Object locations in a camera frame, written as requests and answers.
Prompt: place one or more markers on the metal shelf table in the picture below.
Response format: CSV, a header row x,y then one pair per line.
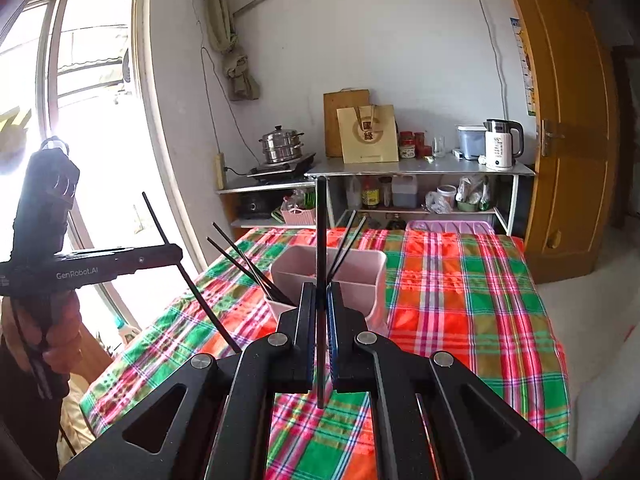
x,y
400,166

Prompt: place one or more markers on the small pink woven basket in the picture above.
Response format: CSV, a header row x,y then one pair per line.
x,y
298,216

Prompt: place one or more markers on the clear plastic bottle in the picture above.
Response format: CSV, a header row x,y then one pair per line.
x,y
353,194

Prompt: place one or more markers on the pink plastic tray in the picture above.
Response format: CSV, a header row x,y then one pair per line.
x,y
450,227

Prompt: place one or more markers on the green plastic container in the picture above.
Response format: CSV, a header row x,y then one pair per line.
x,y
467,206

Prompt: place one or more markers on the low white counter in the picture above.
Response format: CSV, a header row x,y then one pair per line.
x,y
260,187

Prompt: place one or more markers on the beige tied curtain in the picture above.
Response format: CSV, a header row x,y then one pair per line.
x,y
235,60

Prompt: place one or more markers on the white plastic jug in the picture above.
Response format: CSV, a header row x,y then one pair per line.
x,y
404,192

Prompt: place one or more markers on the person's left hand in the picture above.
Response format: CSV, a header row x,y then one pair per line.
x,y
65,330

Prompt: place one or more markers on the steel steamer pot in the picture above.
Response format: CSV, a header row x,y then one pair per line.
x,y
281,147

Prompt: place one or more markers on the white detergent bottle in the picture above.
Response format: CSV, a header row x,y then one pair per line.
x,y
129,335

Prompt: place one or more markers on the red lid jar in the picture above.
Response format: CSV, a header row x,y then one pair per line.
x,y
406,146

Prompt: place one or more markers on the beige power strip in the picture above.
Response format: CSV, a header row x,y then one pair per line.
x,y
220,172

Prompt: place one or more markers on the white cup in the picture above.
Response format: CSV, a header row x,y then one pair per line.
x,y
446,197

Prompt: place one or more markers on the black induction cooker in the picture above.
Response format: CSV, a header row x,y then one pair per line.
x,y
280,167

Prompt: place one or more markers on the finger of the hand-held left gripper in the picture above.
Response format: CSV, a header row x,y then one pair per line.
x,y
145,260

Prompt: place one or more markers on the plaid tablecloth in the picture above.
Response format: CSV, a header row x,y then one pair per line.
x,y
450,300

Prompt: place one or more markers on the white electric kettle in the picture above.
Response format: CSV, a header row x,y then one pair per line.
x,y
500,150

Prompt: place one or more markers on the crumpled plastic bag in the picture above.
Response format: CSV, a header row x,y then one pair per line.
x,y
475,190

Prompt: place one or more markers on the black chopstick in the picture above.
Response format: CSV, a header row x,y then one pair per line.
x,y
210,312
351,245
344,240
320,240
252,262
243,270

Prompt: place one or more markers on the tan paper bag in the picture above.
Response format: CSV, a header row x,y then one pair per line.
x,y
367,135

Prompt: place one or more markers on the wall calendar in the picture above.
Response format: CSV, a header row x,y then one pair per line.
x,y
525,70

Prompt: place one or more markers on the pink plastic utensil basket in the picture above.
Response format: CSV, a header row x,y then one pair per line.
x,y
350,285

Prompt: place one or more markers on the brown sauce bottle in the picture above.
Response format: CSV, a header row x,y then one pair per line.
x,y
370,195

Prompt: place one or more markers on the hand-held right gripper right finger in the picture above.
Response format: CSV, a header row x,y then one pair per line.
x,y
332,340

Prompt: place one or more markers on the clear drinking glass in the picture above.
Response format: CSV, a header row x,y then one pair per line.
x,y
439,147

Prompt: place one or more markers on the clear water pitcher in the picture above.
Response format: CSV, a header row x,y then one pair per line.
x,y
470,142

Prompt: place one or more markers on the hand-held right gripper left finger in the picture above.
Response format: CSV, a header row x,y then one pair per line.
x,y
305,340

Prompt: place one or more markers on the wooden cutting board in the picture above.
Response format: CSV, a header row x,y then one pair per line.
x,y
332,125

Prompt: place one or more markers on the small red jar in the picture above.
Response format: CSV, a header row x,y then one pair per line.
x,y
420,144

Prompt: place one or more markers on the wooden door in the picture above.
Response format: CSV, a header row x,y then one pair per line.
x,y
565,85

